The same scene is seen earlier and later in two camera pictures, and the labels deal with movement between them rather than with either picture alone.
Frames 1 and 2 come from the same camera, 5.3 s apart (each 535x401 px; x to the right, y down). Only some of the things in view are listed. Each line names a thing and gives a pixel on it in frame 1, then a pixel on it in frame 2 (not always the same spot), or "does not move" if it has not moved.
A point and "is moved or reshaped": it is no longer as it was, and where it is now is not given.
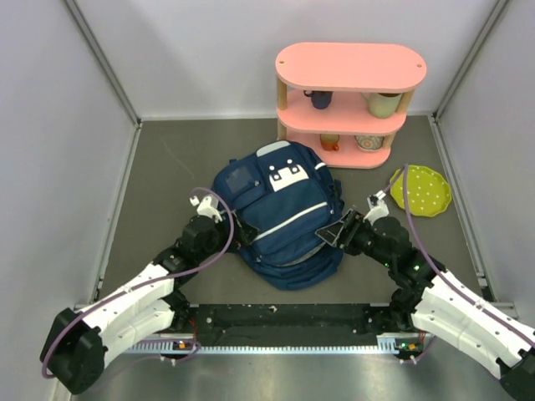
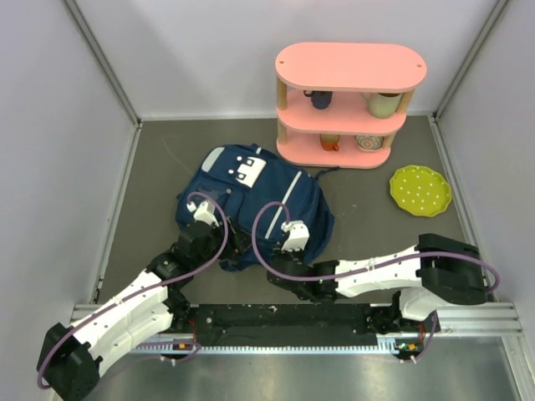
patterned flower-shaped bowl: [369, 143] does not move
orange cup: [330, 141] does not move
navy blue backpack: [285, 192] is moved or reshaped
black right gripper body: [363, 240] → [296, 255]
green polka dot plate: [428, 194] does not move
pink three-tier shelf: [346, 100] does not move
